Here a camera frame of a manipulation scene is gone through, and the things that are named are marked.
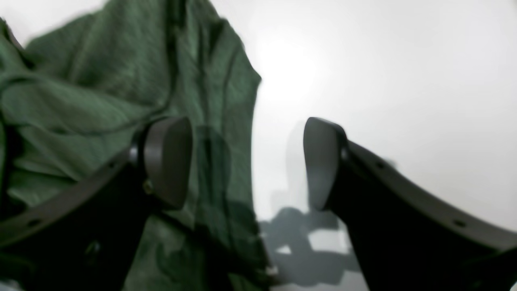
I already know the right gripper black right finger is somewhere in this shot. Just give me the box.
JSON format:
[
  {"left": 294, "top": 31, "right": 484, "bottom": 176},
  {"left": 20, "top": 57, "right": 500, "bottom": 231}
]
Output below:
[{"left": 303, "top": 117, "right": 517, "bottom": 291}]

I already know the dark green long-sleeve shirt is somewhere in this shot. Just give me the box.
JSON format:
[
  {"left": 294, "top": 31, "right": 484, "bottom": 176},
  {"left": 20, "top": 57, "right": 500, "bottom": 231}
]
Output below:
[{"left": 1, "top": 0, "right": 272, "bottom": 291}]

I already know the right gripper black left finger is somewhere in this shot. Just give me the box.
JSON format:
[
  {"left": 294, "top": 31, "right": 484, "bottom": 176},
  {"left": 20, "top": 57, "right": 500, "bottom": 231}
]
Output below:
[{"left": 1, "top": 117, "right": 193, "bottom": 291}]

